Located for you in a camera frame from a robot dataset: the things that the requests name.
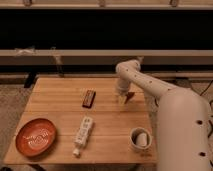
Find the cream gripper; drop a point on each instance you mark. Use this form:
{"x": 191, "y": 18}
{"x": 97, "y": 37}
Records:
{"x": 122, "y": 99}

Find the red pepper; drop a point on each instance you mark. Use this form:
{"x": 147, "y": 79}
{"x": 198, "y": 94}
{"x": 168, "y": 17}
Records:
{"x": 130, "y": 95}

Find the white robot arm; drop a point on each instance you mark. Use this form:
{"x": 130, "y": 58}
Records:
{"x": 182, "y": 120}

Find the dark red rectangular box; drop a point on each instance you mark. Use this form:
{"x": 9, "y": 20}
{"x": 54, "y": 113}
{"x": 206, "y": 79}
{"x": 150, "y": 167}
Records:
{"x": 89, "y": 99}

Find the white cup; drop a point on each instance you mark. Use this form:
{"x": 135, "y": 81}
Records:
{"x": 140, "y": 139}

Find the white power strip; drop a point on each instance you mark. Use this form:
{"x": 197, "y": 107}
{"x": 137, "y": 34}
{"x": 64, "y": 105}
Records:
{"x": 82, "y": 135}

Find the orange patterned bowl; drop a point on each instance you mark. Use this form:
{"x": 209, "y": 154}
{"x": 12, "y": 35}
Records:
{"x": 35, "y": 137}

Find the wooden rail beam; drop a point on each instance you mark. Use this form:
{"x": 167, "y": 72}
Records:
{"x": 27, "y": 53}

